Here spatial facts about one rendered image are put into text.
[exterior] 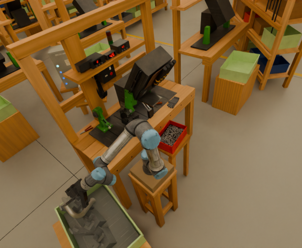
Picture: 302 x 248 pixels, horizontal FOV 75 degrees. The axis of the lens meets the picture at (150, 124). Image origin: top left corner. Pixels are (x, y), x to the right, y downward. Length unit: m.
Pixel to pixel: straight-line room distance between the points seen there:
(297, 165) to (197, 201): 1.42
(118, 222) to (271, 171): 2.09
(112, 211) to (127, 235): 0.23
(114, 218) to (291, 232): 1.88
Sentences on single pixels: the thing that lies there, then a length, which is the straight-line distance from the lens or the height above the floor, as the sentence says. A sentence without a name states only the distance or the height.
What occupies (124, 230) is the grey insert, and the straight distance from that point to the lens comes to 1.70.
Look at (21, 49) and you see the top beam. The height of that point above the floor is 1.90.
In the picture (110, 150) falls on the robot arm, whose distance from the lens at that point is 1.35.
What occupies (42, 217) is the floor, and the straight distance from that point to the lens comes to 3.09.
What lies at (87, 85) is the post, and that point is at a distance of 2.11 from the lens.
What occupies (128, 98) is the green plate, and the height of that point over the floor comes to 1.20.
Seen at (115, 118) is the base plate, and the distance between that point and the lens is 2.33.
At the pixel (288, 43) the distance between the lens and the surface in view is 4.11.
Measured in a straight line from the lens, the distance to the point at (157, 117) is 2.23.
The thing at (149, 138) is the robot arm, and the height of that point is 1.56.
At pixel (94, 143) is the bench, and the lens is 2.18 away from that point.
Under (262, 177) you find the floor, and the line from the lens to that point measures 2.98.
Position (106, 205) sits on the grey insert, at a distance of 1.81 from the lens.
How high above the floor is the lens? 2.44
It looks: 45 degrees down
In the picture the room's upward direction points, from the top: 9 degrees counter-clockwise
